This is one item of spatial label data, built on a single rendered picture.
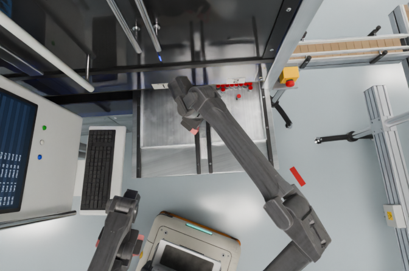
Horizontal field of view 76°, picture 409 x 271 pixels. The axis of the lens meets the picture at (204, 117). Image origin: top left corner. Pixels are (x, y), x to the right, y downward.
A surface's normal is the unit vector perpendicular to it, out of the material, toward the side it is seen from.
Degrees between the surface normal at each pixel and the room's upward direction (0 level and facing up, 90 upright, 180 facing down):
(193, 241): 0
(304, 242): 47
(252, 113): 0
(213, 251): 0
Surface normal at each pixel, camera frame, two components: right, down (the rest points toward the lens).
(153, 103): -0.04, -0.25
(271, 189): -0.74, -0.04
